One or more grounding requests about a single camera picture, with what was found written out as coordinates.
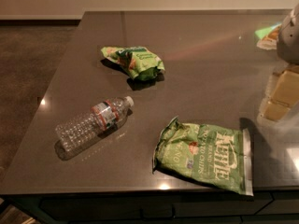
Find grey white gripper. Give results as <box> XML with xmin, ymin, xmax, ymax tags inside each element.
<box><xmin>261</xmin><ymin>4</ymin><xmax>299</xmax><ymax>121</ymax></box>

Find clear plastic water bottle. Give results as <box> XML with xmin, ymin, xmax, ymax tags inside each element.
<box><xmin>55</xmin><ymin>96</ymin><xmax>134</xmax><ymax>152</ymax></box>

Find green snack bag at edge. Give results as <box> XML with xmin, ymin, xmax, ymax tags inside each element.
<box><xmin>255</xmin><ymin>23</ymin><xmax>281</xmax><ymax>50</ymax></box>

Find green Kettle potato chips bag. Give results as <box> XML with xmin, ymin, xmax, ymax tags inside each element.
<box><xmin>153</xmin><ymin>118</ymin><xmax>253</xmax><ymax>196</ymax></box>

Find green rice chip bag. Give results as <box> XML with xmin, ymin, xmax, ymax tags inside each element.
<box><xmin>101</xmin><ymin>46</ymin><xmax>165</xmax><ymax>81</ymax></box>

